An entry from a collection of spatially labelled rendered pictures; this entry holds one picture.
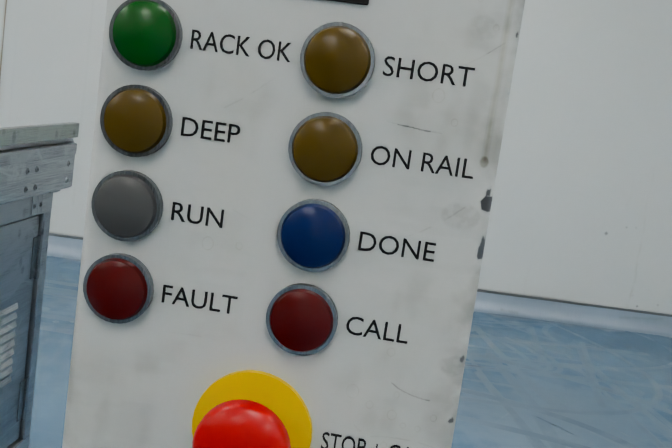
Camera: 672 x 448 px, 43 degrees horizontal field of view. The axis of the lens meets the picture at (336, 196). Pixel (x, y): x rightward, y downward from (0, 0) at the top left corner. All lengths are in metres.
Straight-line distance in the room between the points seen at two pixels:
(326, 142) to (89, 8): 3.99
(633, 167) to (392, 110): 4.14
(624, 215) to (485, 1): 4.16
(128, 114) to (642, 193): 4.21
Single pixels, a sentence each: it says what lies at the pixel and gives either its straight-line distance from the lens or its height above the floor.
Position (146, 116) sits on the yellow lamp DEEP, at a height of 1.01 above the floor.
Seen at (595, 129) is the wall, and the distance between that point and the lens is 4.39.
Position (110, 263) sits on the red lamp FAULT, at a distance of 0.37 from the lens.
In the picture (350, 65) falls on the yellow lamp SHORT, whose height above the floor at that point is 1.04.
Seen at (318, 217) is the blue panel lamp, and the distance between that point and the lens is 0.34.
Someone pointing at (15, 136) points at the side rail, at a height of 0.85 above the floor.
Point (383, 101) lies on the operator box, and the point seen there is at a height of 1.03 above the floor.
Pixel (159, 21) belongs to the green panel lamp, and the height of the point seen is 1.05.
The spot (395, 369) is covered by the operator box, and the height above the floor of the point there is 0.92.
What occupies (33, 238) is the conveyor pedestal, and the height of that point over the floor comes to 0.61.
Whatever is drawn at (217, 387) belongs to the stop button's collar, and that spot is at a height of 0.90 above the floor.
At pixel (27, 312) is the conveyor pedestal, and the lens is 2.02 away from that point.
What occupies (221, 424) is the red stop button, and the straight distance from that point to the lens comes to 0.35.
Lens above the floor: 1.04
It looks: 8 degrees down
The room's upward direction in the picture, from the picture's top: 8 degrees clockwise
